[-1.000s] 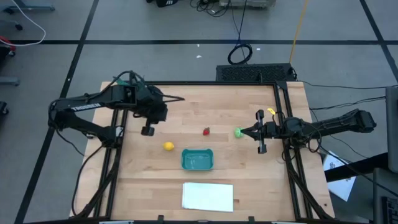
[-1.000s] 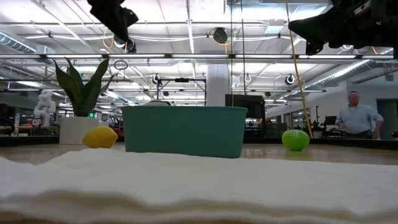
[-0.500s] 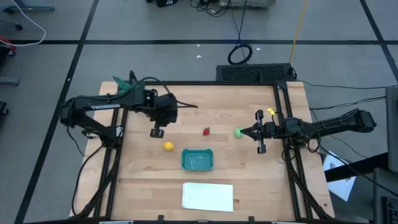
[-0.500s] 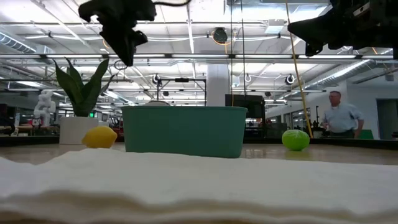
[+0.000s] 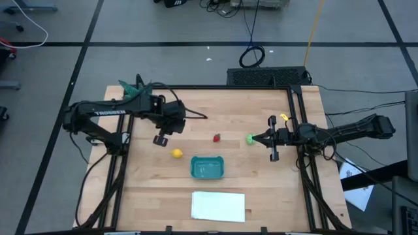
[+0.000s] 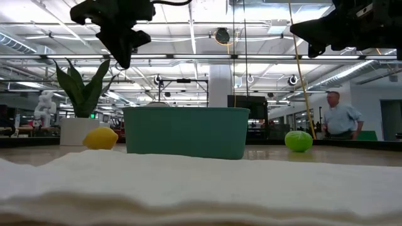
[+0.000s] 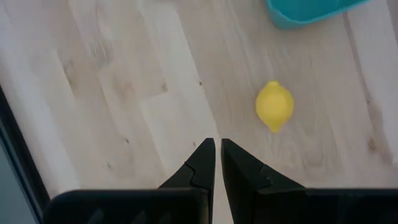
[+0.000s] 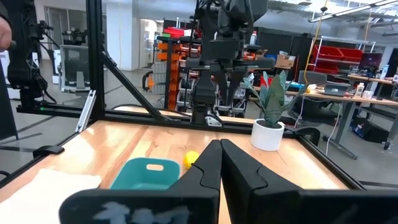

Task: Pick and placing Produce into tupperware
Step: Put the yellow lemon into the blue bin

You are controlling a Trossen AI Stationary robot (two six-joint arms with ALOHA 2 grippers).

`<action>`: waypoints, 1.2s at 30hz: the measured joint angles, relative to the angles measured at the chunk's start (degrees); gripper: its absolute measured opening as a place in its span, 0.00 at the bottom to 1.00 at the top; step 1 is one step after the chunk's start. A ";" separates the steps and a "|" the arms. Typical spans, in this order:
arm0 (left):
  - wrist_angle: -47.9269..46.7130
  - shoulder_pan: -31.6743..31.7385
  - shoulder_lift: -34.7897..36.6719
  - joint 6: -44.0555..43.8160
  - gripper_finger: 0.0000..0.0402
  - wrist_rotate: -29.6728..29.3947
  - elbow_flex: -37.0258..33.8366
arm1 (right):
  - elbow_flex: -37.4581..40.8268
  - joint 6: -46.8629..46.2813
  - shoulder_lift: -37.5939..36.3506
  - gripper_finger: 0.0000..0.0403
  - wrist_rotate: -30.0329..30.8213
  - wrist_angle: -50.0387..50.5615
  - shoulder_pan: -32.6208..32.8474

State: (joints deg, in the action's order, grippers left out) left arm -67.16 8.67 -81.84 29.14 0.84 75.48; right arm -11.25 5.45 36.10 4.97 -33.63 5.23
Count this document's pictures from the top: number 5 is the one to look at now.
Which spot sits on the black item with white logo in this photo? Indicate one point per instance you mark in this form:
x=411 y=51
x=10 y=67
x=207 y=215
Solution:
x=174 y=2

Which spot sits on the red object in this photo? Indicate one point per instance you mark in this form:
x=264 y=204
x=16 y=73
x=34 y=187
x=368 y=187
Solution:
x=6 y=43

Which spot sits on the black aluminium table frame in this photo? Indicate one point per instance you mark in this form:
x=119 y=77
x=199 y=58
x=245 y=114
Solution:
x=294 y=107

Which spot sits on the white paper sheets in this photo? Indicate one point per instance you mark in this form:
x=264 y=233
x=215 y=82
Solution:
x=357 y=192

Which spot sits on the red strawberry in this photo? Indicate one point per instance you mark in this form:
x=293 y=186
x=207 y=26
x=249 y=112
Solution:
x=216 y=138

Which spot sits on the teal plastic tupperware container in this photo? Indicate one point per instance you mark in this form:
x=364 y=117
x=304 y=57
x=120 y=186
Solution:
x=207 y=167

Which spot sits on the light green round produce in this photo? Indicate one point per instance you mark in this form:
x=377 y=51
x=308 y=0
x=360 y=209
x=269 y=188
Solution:
x=250 y=139

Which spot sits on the yellow lemon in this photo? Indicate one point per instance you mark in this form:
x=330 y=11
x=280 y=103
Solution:
x=177 y=153

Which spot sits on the yellow tag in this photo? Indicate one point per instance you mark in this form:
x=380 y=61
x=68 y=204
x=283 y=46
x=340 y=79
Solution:
x=283 y=116

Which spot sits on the green leafy plant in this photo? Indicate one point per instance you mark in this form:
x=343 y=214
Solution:
x=134 y=88

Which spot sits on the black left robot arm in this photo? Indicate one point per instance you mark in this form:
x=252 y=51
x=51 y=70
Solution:
x=98 y=114

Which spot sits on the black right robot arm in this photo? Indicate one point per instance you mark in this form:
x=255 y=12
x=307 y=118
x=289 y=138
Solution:
x=352 y=130

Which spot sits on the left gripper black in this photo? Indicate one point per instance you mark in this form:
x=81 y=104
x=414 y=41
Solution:
x=173 y=125

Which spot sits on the grey box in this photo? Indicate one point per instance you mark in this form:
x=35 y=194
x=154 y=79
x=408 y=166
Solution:
x=259 y=3

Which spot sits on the black bar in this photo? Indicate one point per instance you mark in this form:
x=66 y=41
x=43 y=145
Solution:
x=375 y=176

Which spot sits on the left arm's black wrist camera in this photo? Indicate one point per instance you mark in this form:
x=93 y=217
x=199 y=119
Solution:
x=174 y=109

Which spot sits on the white folded cloth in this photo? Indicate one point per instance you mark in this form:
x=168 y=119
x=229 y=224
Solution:
x=218 y=206

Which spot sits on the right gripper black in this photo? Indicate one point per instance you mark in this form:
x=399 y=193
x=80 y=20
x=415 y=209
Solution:
x=281 y=137

